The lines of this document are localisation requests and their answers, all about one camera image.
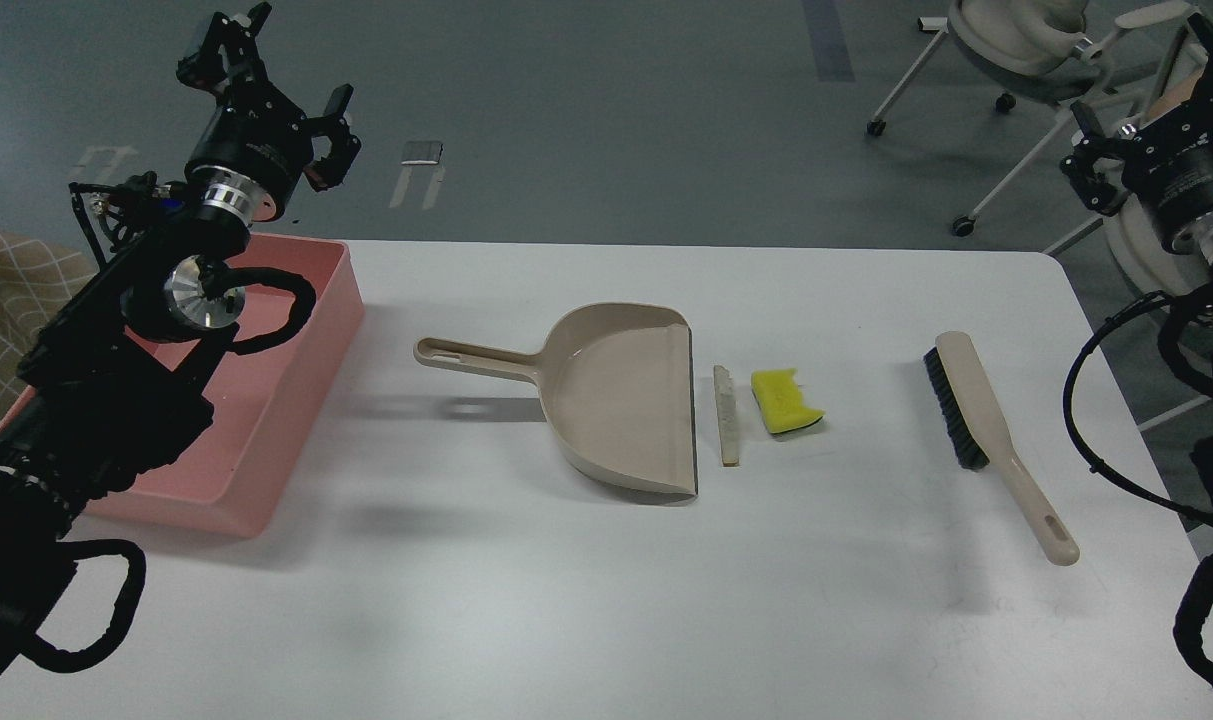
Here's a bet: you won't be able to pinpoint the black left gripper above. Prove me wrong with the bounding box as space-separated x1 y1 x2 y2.
176 2 361 218

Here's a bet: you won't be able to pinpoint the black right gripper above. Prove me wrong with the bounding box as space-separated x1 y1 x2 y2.
1059 12 1213 251

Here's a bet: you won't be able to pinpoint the beige hand brush black bristles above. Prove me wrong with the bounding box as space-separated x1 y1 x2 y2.
923 331 1081 568

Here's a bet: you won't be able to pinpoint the beige plastic dustpan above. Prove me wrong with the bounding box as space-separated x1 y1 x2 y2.
412 302 697 498

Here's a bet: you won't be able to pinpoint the yellow sponge piece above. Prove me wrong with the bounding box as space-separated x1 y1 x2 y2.
748 368 826 436

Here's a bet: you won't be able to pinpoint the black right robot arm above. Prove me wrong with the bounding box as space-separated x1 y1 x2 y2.
1060 2 1213 688

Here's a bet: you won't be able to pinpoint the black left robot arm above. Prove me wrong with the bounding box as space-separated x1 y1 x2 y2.
0 1 361 679

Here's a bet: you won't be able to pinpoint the pink plastic bin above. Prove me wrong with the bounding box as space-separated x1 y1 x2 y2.
0 233 366 539

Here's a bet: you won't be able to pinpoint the metal floor plate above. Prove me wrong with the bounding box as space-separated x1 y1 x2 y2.
400 139 443 167

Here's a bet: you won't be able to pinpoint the white office chair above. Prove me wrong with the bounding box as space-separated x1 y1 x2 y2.
866 1 1194 238

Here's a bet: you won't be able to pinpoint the beige checkered cloth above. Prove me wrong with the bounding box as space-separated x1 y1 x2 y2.
0 232 97 424

